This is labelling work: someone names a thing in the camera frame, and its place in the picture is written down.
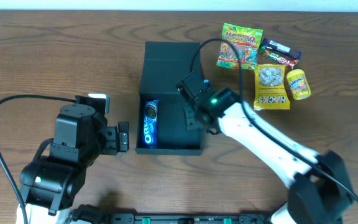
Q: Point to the black gift box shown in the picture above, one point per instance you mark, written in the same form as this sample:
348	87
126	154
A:
165	65

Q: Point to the green Haribo gummy bag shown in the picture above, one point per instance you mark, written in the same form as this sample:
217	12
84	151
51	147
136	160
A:
243	40

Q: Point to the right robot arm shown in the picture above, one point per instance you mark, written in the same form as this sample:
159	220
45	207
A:
319	189

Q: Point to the green red candy bar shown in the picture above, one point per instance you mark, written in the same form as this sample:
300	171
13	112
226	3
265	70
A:
278	58

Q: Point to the blue Oreo cookie pack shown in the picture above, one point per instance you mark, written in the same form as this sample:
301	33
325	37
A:
149	137

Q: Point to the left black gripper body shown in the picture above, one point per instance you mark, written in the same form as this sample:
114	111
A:
122	137

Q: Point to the yellow candy jar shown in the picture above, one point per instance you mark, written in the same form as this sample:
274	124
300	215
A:
298	84

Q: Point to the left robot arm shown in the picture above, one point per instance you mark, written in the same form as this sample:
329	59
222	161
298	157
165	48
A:
57	172

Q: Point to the yellow Hacks candy bag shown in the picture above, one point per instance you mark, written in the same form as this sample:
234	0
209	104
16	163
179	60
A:
270	92

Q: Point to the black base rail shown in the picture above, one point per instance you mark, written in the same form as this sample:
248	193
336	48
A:
94	215

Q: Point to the dark blue chocolate bar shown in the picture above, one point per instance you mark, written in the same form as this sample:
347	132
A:
278	47

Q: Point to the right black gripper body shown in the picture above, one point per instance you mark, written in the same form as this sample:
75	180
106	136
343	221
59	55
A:
192	116

